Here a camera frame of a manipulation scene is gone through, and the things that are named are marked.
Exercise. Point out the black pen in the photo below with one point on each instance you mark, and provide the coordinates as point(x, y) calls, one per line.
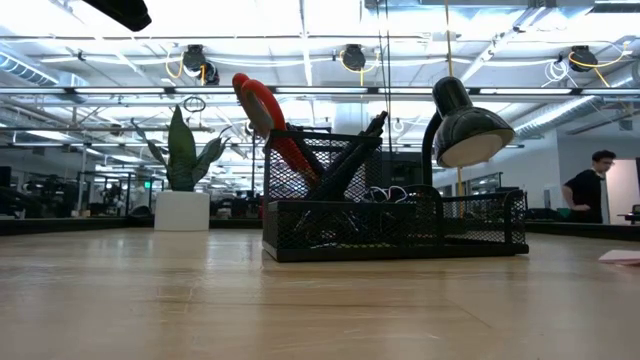
point(350, 165)
point(372, 127)
point(302, 147)

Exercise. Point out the person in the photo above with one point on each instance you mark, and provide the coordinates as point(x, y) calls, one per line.
point(587, 192)

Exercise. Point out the black monitor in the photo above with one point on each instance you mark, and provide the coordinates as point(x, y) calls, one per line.
point(402, 170)

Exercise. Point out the black mesh desk organizer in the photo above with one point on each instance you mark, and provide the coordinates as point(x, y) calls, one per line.
point(400, 227)

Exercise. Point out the black desk lamp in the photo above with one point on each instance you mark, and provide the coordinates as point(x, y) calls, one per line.
point(465, 130)

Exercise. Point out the pink sticky note pad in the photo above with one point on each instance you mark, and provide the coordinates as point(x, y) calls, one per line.
point(622, 257)

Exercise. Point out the green plant in white pot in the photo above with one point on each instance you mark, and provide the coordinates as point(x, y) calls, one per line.
point(182, 210)

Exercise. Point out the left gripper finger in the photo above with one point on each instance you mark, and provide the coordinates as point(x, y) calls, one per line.
point(122, 11)

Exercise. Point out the green board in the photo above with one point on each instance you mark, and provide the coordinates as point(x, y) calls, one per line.
point(564, 213)

